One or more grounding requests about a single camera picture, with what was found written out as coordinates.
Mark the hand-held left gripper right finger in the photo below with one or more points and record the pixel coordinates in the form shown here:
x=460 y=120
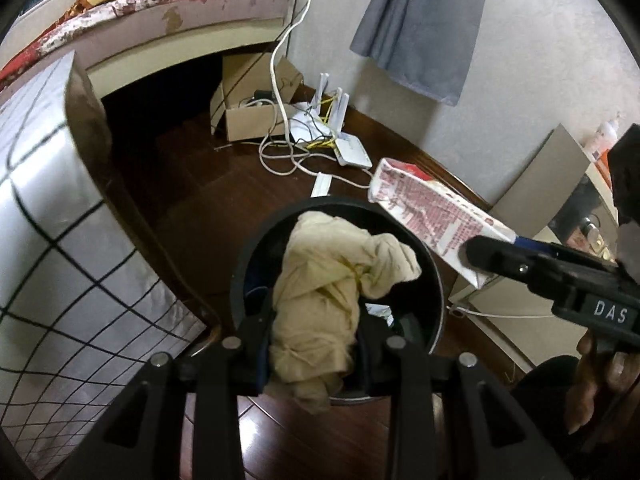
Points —
x=375 y=355

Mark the black trash bin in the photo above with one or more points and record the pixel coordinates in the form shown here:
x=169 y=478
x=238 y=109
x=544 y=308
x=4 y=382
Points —
x=250 y=270

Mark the white power adapter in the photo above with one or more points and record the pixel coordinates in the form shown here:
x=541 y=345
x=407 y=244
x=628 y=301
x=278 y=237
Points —
x=321 y=185

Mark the flat white modem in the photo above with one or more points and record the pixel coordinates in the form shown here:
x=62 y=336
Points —
x=352 y=150

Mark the red patterned blanket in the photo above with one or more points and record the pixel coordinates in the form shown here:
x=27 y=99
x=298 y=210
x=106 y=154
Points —
x=35 y=35

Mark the hanging grey cloth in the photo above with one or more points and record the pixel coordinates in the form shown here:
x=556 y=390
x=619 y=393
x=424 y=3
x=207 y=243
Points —
x=420 y=25

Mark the dark safe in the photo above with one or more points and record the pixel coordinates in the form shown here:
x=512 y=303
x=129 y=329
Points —
x=587 y=220

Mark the cardboard box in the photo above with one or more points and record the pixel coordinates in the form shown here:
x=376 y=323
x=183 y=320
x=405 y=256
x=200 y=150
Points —
x=250 y=120

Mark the white cabinet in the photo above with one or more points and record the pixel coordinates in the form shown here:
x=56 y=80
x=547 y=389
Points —
x=510 y=320

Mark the person's right hand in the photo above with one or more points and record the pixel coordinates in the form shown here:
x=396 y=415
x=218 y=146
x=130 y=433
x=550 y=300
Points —
x=587 y=385

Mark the bed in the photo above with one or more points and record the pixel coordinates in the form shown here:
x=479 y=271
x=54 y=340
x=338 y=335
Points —
x=200 y=25

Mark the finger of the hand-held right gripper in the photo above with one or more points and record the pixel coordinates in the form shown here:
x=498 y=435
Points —
x=565 y=252
x=505 y=260

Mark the white router with antennas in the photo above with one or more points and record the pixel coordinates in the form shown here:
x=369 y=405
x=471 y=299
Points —
x=310 y=127

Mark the white and orange bottle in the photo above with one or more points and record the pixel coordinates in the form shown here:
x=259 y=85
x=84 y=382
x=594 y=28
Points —
x=602 y=137

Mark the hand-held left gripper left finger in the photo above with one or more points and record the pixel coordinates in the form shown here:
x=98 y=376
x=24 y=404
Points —
x=255 y=350

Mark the beige cloth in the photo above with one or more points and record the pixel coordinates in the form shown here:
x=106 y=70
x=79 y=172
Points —
x=320 y=310

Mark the floral bedsheet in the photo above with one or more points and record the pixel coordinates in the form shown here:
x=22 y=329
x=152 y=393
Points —
x=140 y=2

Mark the red and white carton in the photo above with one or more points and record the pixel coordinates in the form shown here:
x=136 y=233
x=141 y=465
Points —
x=425 y=210

